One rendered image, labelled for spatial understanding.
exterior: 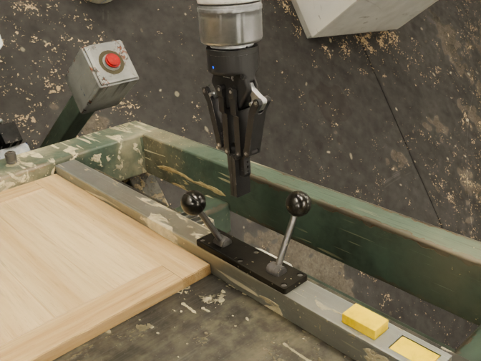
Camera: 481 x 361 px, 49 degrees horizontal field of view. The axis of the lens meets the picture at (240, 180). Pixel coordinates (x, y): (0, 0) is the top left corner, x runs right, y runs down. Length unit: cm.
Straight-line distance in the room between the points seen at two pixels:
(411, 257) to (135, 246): 46
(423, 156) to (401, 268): 279
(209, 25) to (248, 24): 5
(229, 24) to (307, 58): 257
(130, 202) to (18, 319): 33
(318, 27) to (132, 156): 207
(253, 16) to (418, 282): 50
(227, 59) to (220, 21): 5
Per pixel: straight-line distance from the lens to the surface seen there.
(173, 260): 90
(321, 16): 326
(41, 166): 130
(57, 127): 181
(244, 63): 76
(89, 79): 145
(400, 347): 70
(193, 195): 78
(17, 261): 99
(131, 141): 140
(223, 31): 74
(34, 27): 257
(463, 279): 88
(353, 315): 71
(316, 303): 75
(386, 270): 95
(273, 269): 78
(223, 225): 119
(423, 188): 359
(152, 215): 100
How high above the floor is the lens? 211
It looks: 53 degrees down
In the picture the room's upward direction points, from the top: 59 degrees clockwise
